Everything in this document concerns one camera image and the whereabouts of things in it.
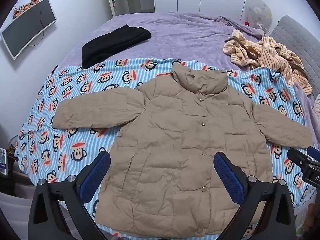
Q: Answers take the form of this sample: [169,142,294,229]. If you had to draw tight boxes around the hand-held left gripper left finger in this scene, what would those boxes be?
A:
[27,151,118,240]

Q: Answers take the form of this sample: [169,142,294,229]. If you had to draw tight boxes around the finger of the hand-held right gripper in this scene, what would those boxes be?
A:
[287,147,316,167]
[306,146,320,161]

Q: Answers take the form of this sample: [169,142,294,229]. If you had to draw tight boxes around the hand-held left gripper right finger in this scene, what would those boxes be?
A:
[213,151,297,240]

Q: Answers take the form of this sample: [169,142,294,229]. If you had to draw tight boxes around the beige puffer jacket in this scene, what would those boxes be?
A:
[51,62,313,232]

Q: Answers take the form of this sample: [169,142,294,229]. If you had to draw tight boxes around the beige striped fleece clothes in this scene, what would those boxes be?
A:
[223,29,313,95]

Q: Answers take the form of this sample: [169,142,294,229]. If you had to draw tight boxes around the clear plastic clothes hanger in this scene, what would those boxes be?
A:
[257,22,272,38]

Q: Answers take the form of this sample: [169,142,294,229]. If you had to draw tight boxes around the striped monkey print blanket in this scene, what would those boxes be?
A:
[14,58,315,240]

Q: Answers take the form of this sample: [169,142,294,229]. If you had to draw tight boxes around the blue printed box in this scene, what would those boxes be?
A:
[0,147,8,175]

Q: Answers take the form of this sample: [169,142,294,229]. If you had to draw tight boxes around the grey padded headboard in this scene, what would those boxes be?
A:
[271,15,320,93]

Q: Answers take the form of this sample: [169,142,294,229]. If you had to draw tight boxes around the black folded clothing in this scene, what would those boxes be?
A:
[82,24,152,69]

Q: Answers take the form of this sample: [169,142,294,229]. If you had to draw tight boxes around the brown cloth belt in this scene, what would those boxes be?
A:
[226,36,258,61]

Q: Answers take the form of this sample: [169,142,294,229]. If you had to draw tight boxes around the purple bed sheet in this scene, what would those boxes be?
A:
[61,11,320,135]

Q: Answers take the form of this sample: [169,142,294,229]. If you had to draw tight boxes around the white round fan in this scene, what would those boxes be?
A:
[244,0,272,29]

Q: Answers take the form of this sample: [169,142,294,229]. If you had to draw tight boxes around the row of orange ornaments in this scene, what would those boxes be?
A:
[12,0,40,19]

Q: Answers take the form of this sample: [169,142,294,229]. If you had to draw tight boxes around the black monitor cable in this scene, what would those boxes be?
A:
[27,27,47,47]

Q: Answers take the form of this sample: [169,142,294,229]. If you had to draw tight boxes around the white framed wall monitor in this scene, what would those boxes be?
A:
[0,0,57,60]

